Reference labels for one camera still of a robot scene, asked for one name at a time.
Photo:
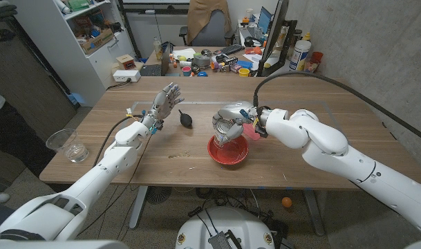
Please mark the orange ball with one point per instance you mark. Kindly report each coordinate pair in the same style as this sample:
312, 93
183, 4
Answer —
287, 202

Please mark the clear plastic cup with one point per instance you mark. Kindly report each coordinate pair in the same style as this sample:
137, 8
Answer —
70, 147

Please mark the red bowl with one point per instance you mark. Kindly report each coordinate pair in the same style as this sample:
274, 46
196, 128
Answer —
234, 154

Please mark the black white glove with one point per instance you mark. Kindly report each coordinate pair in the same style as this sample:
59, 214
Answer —
1, 12

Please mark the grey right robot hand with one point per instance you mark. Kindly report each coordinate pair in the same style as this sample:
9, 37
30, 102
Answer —
234, 111

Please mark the person in grey shirt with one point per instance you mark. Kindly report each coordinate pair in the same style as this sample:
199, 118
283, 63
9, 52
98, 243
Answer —
9, 138

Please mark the dark laptop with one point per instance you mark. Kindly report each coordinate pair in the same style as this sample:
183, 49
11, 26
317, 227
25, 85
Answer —
153, 70

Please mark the red white soup can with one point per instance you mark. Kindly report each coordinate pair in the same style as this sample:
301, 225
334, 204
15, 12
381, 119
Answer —
224, 128

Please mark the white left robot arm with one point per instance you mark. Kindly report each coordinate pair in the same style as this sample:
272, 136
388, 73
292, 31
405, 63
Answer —
85, 186

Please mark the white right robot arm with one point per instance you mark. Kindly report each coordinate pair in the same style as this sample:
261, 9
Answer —
334, 148

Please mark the white shelf unit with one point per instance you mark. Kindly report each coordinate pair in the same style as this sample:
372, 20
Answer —
92, 65

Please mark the small cardboard box red print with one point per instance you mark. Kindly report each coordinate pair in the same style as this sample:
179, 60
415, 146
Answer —
126, 62

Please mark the pink plastic tray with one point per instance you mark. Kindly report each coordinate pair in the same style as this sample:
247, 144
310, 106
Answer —
251, 133

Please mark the yellow cup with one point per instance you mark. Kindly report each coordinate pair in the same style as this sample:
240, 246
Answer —
244, 72

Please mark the blue box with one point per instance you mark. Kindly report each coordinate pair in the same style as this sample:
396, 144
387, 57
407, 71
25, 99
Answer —
264, 20

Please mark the white power box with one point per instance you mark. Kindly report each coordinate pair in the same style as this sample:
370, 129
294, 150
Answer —
126, 76

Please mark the black box on torso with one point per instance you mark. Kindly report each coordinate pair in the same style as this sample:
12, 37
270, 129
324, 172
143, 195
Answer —
220, 241

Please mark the white shoe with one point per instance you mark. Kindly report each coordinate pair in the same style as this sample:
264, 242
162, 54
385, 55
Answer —
2, 198

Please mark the grey table leg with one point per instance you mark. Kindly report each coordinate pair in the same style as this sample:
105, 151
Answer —
314, 212
138, 207

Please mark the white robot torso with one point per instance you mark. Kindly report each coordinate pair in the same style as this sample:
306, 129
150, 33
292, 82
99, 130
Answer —
227, 221

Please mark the round black floor fan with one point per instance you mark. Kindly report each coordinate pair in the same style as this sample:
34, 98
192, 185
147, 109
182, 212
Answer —
158, 194

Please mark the pink teal cup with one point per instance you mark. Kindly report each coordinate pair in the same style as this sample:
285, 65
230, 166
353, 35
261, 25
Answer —
186, 71

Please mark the white canister blue label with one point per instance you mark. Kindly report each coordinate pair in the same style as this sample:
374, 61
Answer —
299, 55

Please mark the black rubber air blower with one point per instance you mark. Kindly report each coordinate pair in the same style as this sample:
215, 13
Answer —
186, 120

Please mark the grey tape roll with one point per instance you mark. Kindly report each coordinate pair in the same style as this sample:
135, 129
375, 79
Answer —
201, 61

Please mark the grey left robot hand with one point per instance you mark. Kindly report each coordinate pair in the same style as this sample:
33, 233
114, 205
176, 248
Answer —
161, 105

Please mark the red cup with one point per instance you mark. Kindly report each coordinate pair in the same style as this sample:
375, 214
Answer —
317, 56

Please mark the black keyboard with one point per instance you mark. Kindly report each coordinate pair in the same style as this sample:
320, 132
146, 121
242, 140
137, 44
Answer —
232, 49

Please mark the clear drink bottle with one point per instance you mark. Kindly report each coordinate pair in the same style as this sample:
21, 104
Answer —
158, 50

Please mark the wooden back desk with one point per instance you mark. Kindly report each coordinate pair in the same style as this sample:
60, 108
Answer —
155, 62

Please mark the black headphones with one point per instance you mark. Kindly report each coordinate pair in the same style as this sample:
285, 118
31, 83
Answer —
251, 42

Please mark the grey office chair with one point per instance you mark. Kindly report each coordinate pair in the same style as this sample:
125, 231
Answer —
212, 32

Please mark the black computer monitor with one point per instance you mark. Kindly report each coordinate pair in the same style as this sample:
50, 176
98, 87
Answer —
274, 34

